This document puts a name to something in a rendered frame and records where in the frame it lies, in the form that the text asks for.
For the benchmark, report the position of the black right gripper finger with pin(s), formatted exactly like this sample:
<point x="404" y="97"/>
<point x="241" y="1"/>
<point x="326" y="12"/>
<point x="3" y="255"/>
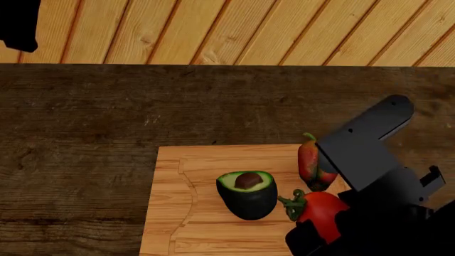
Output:
<point x="313" y="237"/>
<point x="359" y="157"/>

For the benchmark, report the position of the red tomato with green stem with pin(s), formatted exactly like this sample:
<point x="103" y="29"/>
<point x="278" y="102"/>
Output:
<point x="321" y="208"/>

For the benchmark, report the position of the wooden cutting board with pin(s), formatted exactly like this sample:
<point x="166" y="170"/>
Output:
<point x="213" y="234"/>

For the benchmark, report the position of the red and green bell pepper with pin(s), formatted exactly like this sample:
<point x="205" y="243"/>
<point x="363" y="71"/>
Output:
<point x="308" y="165"/>

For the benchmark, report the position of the halved avocado with pit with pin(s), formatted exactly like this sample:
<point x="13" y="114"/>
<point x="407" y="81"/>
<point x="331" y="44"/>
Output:
<point x="249" y="202"/>

